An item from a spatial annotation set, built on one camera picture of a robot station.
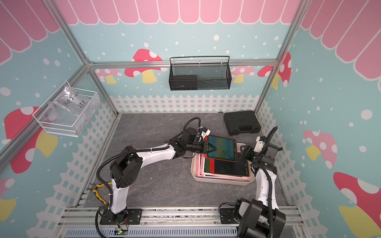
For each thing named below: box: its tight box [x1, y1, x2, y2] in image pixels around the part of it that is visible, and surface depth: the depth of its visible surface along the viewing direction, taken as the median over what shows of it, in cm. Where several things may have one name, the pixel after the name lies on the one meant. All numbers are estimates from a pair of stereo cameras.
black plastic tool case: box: [223, 110, 262, 136], surface depth 109 cm
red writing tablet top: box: [204, 134, 239, 163], surface depth 87 cm
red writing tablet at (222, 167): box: [203, 156, 250, 178], surface depth 91 cm
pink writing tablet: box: [195, 153, 250, 180], surface depth 89 cm
